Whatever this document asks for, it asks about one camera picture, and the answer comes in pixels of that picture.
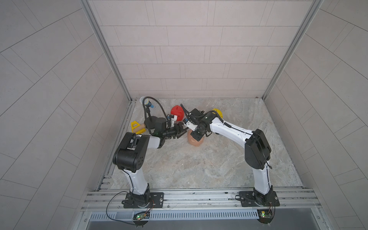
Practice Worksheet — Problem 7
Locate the aluminium corner post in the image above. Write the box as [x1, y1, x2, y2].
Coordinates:
[262, 0, 324, 101]
[80, 0, 133, 103]

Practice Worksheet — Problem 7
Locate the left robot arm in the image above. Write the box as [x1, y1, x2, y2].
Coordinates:
[113, 117, 188, 209]

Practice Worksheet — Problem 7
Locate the left circuit board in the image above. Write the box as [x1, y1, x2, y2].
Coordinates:
[133, 211, 150, 221]

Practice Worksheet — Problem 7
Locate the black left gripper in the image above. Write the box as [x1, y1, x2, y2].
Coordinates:
[161, 124, 189, 140]

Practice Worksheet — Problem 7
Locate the aluminium corner post left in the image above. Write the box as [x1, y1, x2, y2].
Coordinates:
[80, 0, 133, 103]

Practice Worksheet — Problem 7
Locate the pink piggy bank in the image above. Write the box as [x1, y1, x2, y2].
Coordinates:
[187, 129, 205, 147]

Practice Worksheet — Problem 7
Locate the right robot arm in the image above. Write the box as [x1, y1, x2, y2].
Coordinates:
[184, 109, 280, 208]

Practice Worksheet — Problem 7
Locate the circuit board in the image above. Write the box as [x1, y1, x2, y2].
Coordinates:
[257, 209, 274, 224]
[133, 211, 150, 221]

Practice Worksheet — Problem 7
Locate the aluminium corner post right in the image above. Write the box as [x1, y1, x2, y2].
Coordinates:
[262, 0, 324, 101]

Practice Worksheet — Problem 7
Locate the red piggy bank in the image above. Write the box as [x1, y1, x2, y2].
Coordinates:
[170, 105, 185, 121]

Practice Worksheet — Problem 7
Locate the black corrugated cable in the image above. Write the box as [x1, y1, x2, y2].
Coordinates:
[142, 96, 169, 136]
[180, 103, 225, 124]

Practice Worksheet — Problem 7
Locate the right circuit board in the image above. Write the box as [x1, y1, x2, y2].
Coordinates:
[257, 209, 274, 224]

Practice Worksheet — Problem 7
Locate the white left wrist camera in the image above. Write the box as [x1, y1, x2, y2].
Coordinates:
[168, 115, 178, 127]

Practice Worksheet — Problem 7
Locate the black corrugated cable right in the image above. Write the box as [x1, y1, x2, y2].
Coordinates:
[180, 103, 225, 124]

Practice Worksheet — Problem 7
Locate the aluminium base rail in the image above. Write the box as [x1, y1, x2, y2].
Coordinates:
[81, 187, 322, 211]

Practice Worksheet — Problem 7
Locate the yellow piggy bank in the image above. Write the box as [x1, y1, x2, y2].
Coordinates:
[213, 108, 223, 119]

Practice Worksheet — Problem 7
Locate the black corrugated cable left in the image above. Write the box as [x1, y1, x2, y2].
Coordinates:
[142, 96, 169, 136]

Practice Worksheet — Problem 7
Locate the toy microphone on stand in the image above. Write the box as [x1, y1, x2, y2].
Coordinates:
[140, 97, 158, 130]

